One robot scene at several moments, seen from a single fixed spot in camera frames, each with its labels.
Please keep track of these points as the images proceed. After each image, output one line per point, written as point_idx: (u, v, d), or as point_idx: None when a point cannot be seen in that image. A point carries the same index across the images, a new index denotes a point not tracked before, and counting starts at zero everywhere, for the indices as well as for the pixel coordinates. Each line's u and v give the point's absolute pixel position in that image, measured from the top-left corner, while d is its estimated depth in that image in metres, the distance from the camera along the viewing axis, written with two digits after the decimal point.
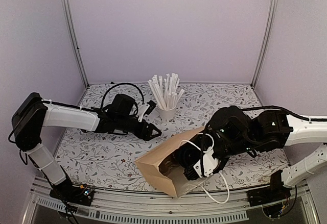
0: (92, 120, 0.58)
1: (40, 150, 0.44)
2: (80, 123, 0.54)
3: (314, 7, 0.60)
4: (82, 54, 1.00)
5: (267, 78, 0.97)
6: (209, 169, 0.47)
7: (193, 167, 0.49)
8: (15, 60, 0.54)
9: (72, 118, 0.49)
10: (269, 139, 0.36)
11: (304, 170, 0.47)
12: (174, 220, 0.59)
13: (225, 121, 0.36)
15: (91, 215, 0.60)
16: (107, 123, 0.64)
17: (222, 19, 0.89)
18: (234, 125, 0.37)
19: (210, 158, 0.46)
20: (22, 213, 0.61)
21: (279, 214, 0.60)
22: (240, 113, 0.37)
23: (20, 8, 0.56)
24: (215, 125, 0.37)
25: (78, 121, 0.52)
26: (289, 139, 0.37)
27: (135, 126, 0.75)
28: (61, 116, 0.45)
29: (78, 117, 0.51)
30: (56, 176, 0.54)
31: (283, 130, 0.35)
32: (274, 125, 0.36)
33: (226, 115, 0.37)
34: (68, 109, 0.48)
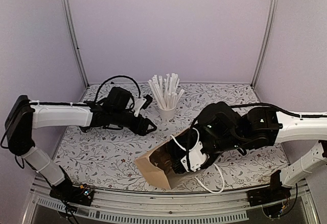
0: (85, 116, 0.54)
1: (32, 153, 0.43)
2: (74, 119, 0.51)
3: (314, 8, 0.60)
4: (82, 54, 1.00)
5: (267, 78, 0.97)
6: (197, 164, 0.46)
7: (181, 161, 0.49)
8: (15, 60, 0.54)
9: (63, 116, 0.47)
10: (257, 136, 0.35)
11: (301, 170, 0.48)
12: (174, 220, 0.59)
13: (212, 117, 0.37)
15: (91, 215, 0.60)
16: (101, 116, 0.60)
17: (223, 19, 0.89)
18: (222, 122, 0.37)
19: (199, 153, 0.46)
20: (22, 213, 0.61)
21: (279, 214, 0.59)
22: (229, 109, 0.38)
23: (20, 8, 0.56)
24: (203, 121, 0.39)
25: (70, 117, 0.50)
26: (279, 137, 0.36)
27: (132, 120, 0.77)
28: (50, 116, 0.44)
29: (69, 113, 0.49)
30: (55, 176, 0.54)
31: (271, 126, 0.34)
32: (262, 122, 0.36)
33: (214, 111, 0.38)
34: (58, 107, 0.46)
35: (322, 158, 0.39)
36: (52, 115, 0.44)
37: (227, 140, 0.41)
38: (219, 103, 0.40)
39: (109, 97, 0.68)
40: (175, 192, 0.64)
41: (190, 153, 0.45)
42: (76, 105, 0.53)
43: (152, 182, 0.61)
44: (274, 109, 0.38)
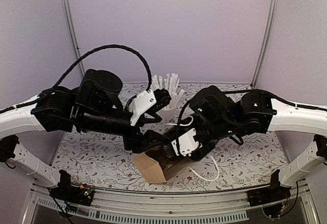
0: (36, 122, 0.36)
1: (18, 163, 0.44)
2: (36, 126, 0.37)
3: (314, 8, 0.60)
4: (82, 54, 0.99)
5: (267, 78, 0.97)
6: (187, 150, 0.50)
7: (171, 144, 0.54)
8: (14, 60, 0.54)
9: (12, 124, 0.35)
10: (249, 120, 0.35)
11: (297, 169, 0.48)
12: (174, 220, 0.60)
13: (203, 100, 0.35)
15: (91, 215, 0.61)
16: (54, 120, 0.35)
17: (223, 19, 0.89)
18: (212, 107, 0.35)
19: (191, 140, 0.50)
20: (22, 213, 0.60)
21: (279, 214, 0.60)
22: (221, 95, 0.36)
23: (20, 8, 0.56)
24: (193, 104, 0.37)
25: (25, 124, 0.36)
26: (273, 123, 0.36)
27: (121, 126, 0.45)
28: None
29: (19, 120, 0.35)
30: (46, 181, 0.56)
31: (265, 112, 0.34)
32: (255, 106, 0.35)
33: (204, 95, 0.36)
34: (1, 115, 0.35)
35: (316, 157, 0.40)
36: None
37: (219, 125, 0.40)
38: (211, 87, 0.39)
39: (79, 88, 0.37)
40: (174, 192, 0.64)
41: (180, 138, 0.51)
42: (23, 106, 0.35)
43: (149, 180, 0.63)
44: (269, 96, 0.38)
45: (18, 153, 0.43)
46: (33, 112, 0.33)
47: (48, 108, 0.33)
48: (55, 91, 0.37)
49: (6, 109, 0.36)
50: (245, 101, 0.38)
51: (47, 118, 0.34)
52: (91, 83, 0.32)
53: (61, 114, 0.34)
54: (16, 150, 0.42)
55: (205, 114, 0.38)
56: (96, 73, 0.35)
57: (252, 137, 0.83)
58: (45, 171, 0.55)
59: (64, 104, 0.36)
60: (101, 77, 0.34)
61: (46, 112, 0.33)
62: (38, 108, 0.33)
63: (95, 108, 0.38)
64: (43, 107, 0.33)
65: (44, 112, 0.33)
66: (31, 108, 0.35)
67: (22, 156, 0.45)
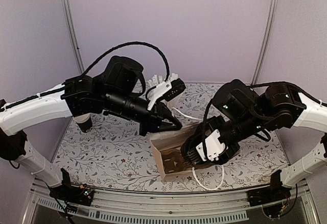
0: (66, 107, 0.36)
1: (26, 160, 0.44)
2: (62, 112, 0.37)
3: (314, 8, 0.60)
4: (82, 54, 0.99)
5: (267, 78, 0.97)
6: (214, 153, 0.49)
7: (196, 148, 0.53)
8: (15, 60, 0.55)
9: (40, 112, 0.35)
10: (280, 112, 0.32)
11: (302, 169, 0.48)
12: (174, 220, 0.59)
13: (228, 96, 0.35)
15: (91, 215, 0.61)
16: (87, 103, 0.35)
17: (223, 20, 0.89)
18: (238, 102, 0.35)
19: (216, 141, 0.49)
20: (22, 213, 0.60)
21: (279, 214, 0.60)
22: (247, 89, 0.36)
23: (20, 9, 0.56)
24: (217, 102, 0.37)
25: (51, 111, 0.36)
26: (300, 118, 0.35)
27: (141, 113, 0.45)
28: (20, 118, 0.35)
29: (46, 107, 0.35)
30: (52, 180, 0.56)
31: (297, 103, 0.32)
32: (287, 98, 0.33)
33: (229, 90, 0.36)
34: (26, 104, 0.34)
35: (323, 158, 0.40)
36: (25, 116, 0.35)
37: (247, 122, 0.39)
38: (235, 81, 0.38)
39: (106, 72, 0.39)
40: (174, 192, 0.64)
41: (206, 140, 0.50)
42: (49, 94, 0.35)
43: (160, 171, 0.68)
44: (296, 90, 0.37)
45: (28, 150, 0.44)
46: (66, 97, 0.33)
47: (80, 92, 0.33)
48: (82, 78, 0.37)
49: (30, 98, 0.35)
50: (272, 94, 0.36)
51: (79, 102, 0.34)
52: (120, 65, 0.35)
53: (93, 96, 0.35)
54: (25, 147, 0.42)
55: (232, 110, 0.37)
56: (124, 59, 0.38)
57: (252, 137, 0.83)
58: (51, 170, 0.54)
59: (92, 88, 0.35)
60: (127, 60, 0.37)
61: (78, 96, 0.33)
62: (70, 93, 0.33)
63: (121, 88, 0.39)
64: (75, 91, 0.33)
65: (76, 96, 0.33)
66: (60, 95, 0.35)
67: (30, 153, 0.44)
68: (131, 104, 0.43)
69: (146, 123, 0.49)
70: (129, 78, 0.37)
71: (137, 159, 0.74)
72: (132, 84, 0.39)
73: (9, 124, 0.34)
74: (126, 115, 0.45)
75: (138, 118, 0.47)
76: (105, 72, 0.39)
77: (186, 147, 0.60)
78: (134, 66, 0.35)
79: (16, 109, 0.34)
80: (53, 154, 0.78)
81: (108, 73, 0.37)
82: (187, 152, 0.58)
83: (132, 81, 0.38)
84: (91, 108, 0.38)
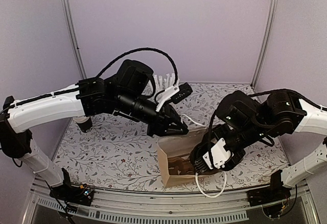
0: (79, 106, 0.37)
1: (32, 158, 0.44)
2: (73, 112, 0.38)
3: (314, 8, 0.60)
4: (82, 54, 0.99)
5: (267, 78, 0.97)
6: (220, 161, 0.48)
7: (203, 157, 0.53)
8: (16, 60, 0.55)
9: (52, 110, 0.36)
10: (281, 120, 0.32)
11: (304, 170, 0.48)
12: (174, 219, 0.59)
13: (231, 108, 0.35)
15: (91, 215, 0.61)
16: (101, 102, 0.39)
17: (223, 20, 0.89)
18: (240, 113, 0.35)
19: (221, 150, 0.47)
20: (22, 213, 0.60)
21: (278, 214, 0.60)
22: (247, 99, 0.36)
23: (20, 9, 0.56)
24: (220, 114, 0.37)
25: (64, 110, 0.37)
26: (301, 124, 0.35)
27: (148, 116, 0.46)
28: (31, 116, 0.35)
29: (60, 106, 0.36)
30: (53, 180, 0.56)
31: (297, 111, 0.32)
32: (287, 105, 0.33)
33: (231, 101, 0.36)
34: (39, 102, 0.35)
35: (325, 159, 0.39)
36: (37, 114, 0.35)
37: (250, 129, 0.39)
38: (236, 93, 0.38)
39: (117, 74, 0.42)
40: (174, 192, 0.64)
41: (212, 149, 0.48)
42: (64, 93, 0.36)
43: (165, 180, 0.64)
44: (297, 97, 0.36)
45: (33, 148, 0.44)
46: (82, 98, 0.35)
47: (96, 93, 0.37)
48: (95, 79, 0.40)
49: (44, 95, 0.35)
50: (271, 101, 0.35)
51: (94, 102, 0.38)
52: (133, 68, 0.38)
53: (106, 96, 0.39)
54: (30, 146, 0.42)
55: (234, 120, 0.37)
56: (136, 63, 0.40)
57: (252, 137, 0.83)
58: (53, 168, 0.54)
59: (104, 89, 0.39)
60: (138, 65, 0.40)
61: (94, 96, 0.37)
62: (86, 94, 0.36)
63: (133, 89, 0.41)
64: (90, 92, 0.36)
65: (92, 97, 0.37)
66: (75, 94, 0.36)
67: (36, 152, 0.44)
68: (140, 106, 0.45)
69: (154, 125, 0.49)
70: (140, 80, 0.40)
71: (137, 159, 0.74)
72: (142, 86, 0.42)
73: (19, 122, 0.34)
74: (134, 115, 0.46)
75: (146, 119, 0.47)
76: (118, 74, 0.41)
77: (193, 155, 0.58)
78: (145, 70, 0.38)
79: (28, 107, 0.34)
80: (53, 153, 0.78)
81: (121, 76, 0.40)
82: (194, 160, 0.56)
83: (142, 83, 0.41)
84: (105, 107, 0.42)
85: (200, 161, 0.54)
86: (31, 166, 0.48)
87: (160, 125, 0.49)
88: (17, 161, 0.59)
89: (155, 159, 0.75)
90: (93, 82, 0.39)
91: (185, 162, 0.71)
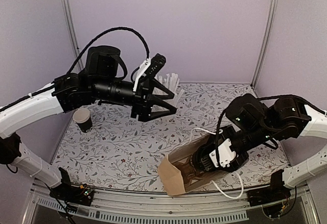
0: (57, 103, 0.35)
1: (22, 162, 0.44)
2: (54, 109, 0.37)
3: (314, 8, 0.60)
4: (82, 54, 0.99)
5: (267, 78, 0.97)
6: (226, 160, 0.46)
7: (210, 155, 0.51)
8: (16, 61, 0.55)
9: (33, 111, 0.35)
10: (287, 125, 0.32)
11: (306, 171, 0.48)
12: (173, 219, 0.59)
13: (240, 109, 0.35)
15: (91, 215, 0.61)
16: (77, 97, 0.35)
17: (223, 20, 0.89)
18: (250, 115, 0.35)
19: (228, 150, 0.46)
20: (22, 213, 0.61)
21: (278, 214, 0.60)
22: (258, 102, 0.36)
23: (20, 9, 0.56)
24: (230, 115, 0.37)
25: (44, 109, 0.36)
26: (305, 129, 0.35)
27: (129, 101, 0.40)
28: (14, 119, 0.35)
29: (38, 106, 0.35)
30: (51, 180, 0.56)
31: (303, 117, 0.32)
32: (293, 110, 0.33)
33: (241, 103, 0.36)
34: (18, 105, 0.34)
35: None
36: (19, 116, 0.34)
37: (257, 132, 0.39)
38: (247, 96, 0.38)
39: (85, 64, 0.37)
40: None
41: (219, 148, 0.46)
42: (41, 92, 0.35)
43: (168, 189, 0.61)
44: (303, 103, 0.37)
45: (23, 152, 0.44)
46: (57, 93, 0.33)
47: (69, 87, 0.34)
48: (69, 75, 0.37)
49: (23, 98, 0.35)
50: (279, 106, 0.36)
51: (70, 98, 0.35)
52: (97, 53, 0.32)
53: (81, 89, 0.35)
54: (20, 149, 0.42)
55: (243, 122, 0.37)
56: (99, 46, 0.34)
57: None
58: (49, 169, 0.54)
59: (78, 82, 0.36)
60: (104, 48, 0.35)
61: (68, 91, 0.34)
62: (61, 90, 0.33)
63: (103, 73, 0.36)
64: (65, 87, 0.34)
65: (66, 91, 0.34)
66: (50, 92, 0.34)
67: (26, 154, 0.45)
68: (116, 90, 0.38)
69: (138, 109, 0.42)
70: (108, 63, 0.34)
71: (137, 159, 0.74)
72: (113, 70, 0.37)
73: (3, 127, 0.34)
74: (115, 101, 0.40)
75: (127, 103, 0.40)
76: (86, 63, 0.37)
77: (199, 154, 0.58)
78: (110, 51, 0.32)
79: (9, 110, 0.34)
80: (53, 154, 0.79)
81: (88, 65, 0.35)
82: (201, 158, 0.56)
83: (113, 67, 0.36)
84: (82, 100, 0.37)
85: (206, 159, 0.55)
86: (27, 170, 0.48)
87: (145, 108, 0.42)
88: (12, 167, 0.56)
89: (155, 159, 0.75)
90: (67, 78, 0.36)
91: (185, 166, 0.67)
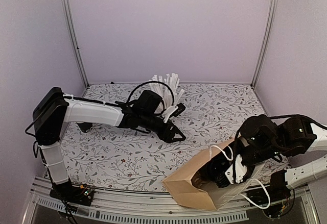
0: (117, 116, 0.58)
1: (54, 148, 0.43)
2: (107, 119, 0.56)
3: (315, 7, 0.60)
4: (82, 54, 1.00)
5: (267, 78, 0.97)
6: (239, 176, 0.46)
7: (226, 173, 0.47)
8: (16, 60, 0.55)
9: (95, 114, 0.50)
10: (295, 145, 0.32)
11: (311, 173, 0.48)
12: (174, 220, 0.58)
13: (256, 129, 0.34)
15: (91, 215, 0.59)
16: (131, 119, 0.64)
17: (223, 20, 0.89)
18: (264, 134, 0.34)
19: (240, 165, 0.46)
20: (22, 213, 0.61)
21: (279, 214, 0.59)
22: (271, 123, 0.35)
23: (20, 8, 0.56)
24: (243, 132, 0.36)
25: (103, 117, 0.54)
26: (311, 146, 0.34)
27: (159, 127, 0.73)
28: (83, 112, 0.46)
29: (103, 114, 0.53)
30: (59, 176, 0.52)
31: (309, 136, 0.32)
32: (300, 131, 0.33)
33: (256, 123, 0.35)
34: (93, 105, 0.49)
35: None
36: (86, 111, 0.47)
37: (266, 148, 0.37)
38: (261, 115, 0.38)
39: (139, 100, 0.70)
40: None
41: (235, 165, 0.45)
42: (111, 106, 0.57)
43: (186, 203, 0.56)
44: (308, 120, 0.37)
45: None
46: (124, 112, 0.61)
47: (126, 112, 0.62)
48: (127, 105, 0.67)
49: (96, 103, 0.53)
50: (287, 125, 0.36)
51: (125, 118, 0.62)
52: (151, 96, 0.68)
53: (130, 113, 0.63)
54: None
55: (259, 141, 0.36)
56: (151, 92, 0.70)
57: None
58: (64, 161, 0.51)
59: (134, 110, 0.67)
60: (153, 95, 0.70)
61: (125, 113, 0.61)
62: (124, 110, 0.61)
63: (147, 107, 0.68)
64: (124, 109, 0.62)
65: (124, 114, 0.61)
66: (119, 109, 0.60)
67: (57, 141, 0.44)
68: (154, 121, 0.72)
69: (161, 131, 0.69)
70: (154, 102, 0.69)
71: (137, 159, 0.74)
72: (155, 106, 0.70)
73: (73, 114, 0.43)
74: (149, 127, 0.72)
75: (158, 130, 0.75)
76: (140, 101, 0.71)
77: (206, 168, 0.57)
78: (158, 97, 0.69)
79: (85, 105, 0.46)
80: None
81: (143, 101, 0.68)
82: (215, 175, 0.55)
83: (156, 105, 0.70)
84: (129, 120, 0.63)
85: (223, 176, 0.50)
86: (47, 158, 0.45)
87: (171, 134, 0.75)
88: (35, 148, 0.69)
89: (155, 159, 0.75)
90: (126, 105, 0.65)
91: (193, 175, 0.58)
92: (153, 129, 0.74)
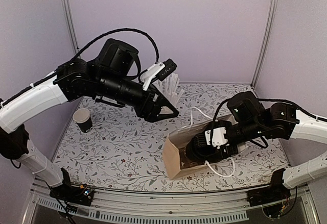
0: (59, 92, 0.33)
1: (29, 159, 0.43)
2: (57, 98, 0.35)
3: (315, 7, 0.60)
4: (82, 54, 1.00)
5: (267, 78, 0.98)
6: (217, 142, 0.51)
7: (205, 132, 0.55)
8: (16, 61, 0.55)
9: (40, 104, 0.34)
10: (275, 125, 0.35)
11: (307, 172, 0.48)
12: (173, 220, 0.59)
13: (240, 102, 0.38)
15: (91, 215, 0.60)
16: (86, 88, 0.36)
17: (223, 20, 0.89)
18: (248, 108, 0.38)
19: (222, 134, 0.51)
20: (22, 213, 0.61)
21: (279, 214, 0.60)
22: (255, 100, 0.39)
23: (20, 9, 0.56)
24: (230, 104, 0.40)
25: (49, 100, 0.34)
26: (294, 131, 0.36)
27: (135, 99, 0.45)
28: (20, 112, 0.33)
29: (41, 97, 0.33)
30: (52, 180, 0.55)
31: (290, 119, 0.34)
32: (282, 114, 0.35)
33: (241, 98, 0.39)
34: (20, 96, 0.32)
35: None
36: (26, 108, 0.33)
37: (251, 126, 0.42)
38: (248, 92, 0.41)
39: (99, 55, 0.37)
40: (175, 193, 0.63)
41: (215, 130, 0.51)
42: (42, 83, 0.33)
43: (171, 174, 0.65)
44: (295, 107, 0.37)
45: (30, 149, 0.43)
46: (59, 81, 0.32)
47: (73, 73, 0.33)
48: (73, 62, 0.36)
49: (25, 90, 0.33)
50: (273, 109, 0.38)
51: (72, 84, 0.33)
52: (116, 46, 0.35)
53: (88, 78, 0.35)
54: (27, 146, 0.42)
55: (241, 113, 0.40)
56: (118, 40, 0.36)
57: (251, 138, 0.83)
58: (52, 168, 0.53)
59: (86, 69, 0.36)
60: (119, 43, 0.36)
61: (71, 78, 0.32)
62: (61, 77, 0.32)
63: (117, 71, 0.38)
64: (67, 74, 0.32)
65: (69, 78, 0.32)
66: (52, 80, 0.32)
67: (33, 152, 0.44)
68: (126, 89, 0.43)
69: (144, 109, 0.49)
70: (124, 60, 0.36)
71: (137, 159, 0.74)
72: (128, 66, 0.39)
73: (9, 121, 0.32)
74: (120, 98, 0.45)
75: (134, 102, 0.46)
76: (99, 55, 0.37)
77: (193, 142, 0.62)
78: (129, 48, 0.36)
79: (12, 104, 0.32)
80: (53, 154, 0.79)
81: (102, 55, 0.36)
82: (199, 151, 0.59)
83: (126, 64, 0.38)
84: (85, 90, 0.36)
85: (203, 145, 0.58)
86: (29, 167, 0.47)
87: (155, 108, 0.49)
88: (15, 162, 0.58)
89: (155, 159, 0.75)
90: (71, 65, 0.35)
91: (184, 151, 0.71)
92: (126, 100, 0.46)
